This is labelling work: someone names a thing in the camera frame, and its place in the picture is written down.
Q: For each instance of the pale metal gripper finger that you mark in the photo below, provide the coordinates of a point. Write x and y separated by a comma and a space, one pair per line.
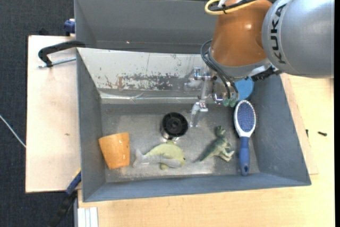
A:
202, 107
202, 74

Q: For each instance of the light blue round disc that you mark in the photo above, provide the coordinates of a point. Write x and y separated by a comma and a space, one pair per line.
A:
244, 87

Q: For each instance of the black round ribbed lid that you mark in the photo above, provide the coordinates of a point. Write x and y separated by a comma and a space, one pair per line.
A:
174, 125

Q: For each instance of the blue and white hairbrush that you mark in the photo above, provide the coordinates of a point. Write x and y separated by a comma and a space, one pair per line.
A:
245, 119

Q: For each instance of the green toy dinosaur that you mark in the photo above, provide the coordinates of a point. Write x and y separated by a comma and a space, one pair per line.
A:
217, 144

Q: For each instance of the green and grey plush fish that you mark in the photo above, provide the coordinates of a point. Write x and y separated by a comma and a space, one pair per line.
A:
164, 155

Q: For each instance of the grey metal bin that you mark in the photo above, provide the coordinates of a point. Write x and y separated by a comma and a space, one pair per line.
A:
148, 21

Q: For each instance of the orange plastic cup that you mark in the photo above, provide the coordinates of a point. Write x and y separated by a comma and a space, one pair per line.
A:
115, 150

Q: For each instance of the small black screw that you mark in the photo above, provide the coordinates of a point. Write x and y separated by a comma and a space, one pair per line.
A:
322, 133

